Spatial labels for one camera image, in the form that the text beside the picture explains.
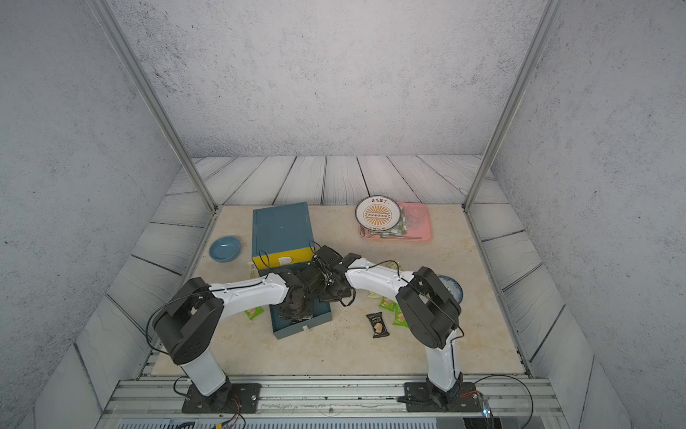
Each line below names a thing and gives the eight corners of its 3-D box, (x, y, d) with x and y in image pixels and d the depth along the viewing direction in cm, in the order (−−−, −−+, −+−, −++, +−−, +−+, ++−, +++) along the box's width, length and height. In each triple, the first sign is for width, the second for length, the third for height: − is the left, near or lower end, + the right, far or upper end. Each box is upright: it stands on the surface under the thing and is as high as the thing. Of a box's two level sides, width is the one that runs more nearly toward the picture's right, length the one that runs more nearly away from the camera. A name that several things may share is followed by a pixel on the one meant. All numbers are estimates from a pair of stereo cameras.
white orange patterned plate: (355, 231, 112) (355, 227, 110) (354, 199, 125) (354, 195, 123) (403, 230, 112) (403, 227, 110) (397, 198, 125) (398, 195, 123)
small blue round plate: (207, 262, 104) (204, 257, 102) (216, 241, 111) (213, 236, 108) (236, 262, 104) (233, 257, 102) (243, 241, 111) (240, 236, 108)
